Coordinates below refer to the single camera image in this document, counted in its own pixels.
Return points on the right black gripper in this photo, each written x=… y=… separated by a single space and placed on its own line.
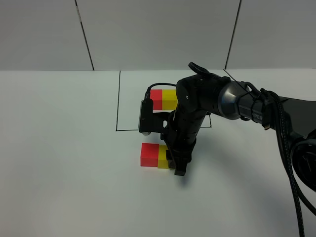
x=183 y=129

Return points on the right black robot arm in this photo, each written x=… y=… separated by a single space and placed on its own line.
x=204 y=93

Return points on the yellow template block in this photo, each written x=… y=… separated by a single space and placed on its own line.
x=169 y=99

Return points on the red template block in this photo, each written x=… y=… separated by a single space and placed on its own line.
x=156 y=96

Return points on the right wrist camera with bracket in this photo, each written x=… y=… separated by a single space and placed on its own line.
x=152 y=122

